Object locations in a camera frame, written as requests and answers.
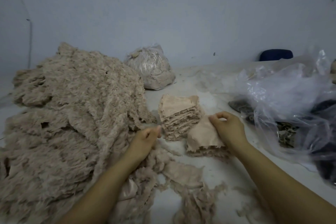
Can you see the stack of sorted beige pieces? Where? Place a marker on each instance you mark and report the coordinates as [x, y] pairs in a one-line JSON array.
[[178, 116]]

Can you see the person's right forearm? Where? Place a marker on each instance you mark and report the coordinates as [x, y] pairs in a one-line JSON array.
[[286, 187]]

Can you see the person's right hand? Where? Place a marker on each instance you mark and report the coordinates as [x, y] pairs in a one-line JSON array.
[[230, 129]]

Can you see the beige scrap strips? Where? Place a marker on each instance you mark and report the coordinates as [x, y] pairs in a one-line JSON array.
[[178, 189]]

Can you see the large pile beige fabric scraps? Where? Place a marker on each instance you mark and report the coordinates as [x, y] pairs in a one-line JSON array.
[[68, 121]]

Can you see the clear bag of beige scraps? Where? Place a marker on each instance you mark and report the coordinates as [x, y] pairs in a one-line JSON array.
[[151, 66]]

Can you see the blue chair back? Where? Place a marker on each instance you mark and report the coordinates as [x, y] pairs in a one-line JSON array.
[[276, 55]]

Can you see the large clear plastic bag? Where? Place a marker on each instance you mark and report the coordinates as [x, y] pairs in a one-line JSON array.
[[291, 98]]

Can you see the person's left hand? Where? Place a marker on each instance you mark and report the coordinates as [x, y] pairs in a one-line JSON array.
[[141, 143]]

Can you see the beige fur pile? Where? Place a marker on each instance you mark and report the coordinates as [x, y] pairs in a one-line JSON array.
[[333, 69]]

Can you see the person's left forearm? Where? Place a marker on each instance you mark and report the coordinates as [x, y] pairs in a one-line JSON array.
[[99, 197]]

